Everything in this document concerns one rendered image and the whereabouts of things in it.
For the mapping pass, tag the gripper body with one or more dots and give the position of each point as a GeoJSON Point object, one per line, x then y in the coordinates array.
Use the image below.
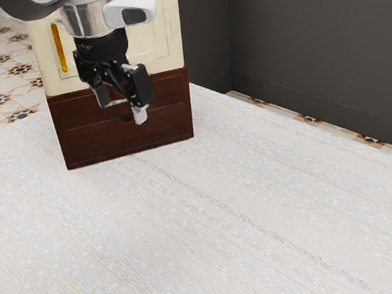
{"type": "Point", "coordinates": [99, 53]}

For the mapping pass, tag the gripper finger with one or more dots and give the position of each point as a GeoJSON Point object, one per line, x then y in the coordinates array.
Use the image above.
{"type": "Point", "coordinates": [103, 96]}
{"type": "Point", "coordinates": [142, 86]}

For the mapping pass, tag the dark brown wooden drawer cabinet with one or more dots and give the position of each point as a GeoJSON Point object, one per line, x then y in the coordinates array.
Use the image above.
{"type": "Point", "coordinates": [127, 141]}

